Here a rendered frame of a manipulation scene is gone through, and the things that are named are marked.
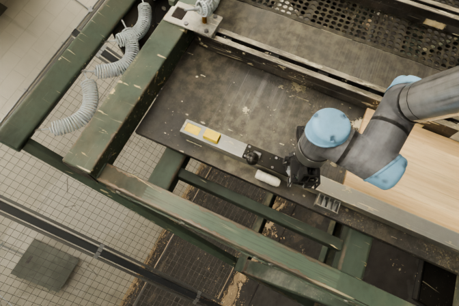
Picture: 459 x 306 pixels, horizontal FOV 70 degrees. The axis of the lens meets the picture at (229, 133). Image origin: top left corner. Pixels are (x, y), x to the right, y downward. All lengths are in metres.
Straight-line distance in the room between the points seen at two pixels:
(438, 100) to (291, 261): 0.59
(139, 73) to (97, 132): 0.24
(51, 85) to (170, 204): 0.81
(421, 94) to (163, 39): 0.86
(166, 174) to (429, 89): 0.80
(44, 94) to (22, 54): 4.22
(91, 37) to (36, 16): 4.28
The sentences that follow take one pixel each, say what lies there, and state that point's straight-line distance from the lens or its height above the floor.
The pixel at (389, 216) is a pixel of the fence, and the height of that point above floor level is 1.12.
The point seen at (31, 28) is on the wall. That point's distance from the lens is 5.87.
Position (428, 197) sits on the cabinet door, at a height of 1.02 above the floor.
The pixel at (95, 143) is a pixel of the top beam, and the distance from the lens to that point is 1.06.
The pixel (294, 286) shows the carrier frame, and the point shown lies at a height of 0.79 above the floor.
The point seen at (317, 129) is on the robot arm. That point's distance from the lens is 0.62.
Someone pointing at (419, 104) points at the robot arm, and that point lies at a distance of 0.63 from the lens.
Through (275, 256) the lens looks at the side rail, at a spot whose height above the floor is 1.36.
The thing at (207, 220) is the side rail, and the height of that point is 1.54.
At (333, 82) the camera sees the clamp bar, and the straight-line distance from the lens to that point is 1.19.
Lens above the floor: 1.95
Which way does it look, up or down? 20 degrees down
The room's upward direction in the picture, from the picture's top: 55 degrees counter-clockwise
